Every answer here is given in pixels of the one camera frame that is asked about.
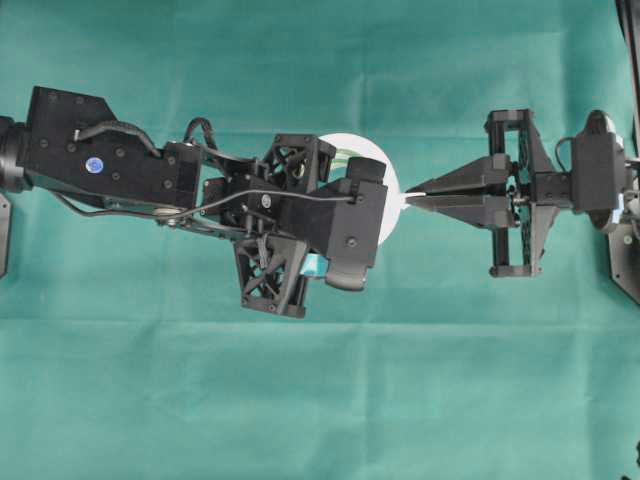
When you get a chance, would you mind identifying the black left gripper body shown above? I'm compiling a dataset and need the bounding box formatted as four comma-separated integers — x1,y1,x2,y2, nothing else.
203,134,335,318

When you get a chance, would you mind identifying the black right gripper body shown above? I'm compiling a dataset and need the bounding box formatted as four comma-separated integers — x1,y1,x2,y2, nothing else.
485,109,571,278

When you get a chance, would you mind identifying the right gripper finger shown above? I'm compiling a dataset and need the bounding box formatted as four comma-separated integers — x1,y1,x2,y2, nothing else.
408,153,510,195
409,195,515,229

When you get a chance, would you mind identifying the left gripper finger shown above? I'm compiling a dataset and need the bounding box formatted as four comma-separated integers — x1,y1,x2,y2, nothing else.
301,253,370,290
346,156,386,183

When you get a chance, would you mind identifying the white duct tape roll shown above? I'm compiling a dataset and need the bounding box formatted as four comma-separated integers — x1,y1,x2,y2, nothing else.
318,133,425,246

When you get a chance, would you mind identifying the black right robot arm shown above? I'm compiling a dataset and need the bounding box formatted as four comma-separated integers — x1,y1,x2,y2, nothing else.
406,109,631,277

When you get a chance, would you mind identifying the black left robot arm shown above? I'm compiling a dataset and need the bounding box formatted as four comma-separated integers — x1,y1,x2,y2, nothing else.
1,87,387,318

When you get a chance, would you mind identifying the green table cloth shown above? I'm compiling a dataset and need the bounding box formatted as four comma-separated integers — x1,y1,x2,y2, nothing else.
1,1,639,479

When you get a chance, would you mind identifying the thin black camera cable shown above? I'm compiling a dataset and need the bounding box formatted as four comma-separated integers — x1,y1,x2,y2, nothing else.
49,189,361,221

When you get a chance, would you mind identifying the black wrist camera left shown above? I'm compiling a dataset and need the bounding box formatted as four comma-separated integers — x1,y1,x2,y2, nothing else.
279,178,387,268

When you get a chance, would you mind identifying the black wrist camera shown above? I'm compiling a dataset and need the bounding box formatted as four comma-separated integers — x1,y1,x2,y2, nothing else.
554,110,625,234
279,178,387,268

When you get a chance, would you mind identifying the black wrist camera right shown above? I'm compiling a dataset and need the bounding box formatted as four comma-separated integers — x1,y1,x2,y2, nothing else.
554,110,625,234

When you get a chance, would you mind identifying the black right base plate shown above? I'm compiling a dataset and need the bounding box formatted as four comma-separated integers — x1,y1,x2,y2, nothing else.
607,215,639,303

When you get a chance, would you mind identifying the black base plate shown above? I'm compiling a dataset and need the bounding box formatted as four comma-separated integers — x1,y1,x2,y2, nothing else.
607,215,639,303
0,193,11,277

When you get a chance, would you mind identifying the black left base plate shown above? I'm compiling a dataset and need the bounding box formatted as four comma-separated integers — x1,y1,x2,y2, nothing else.
0,193,11,277

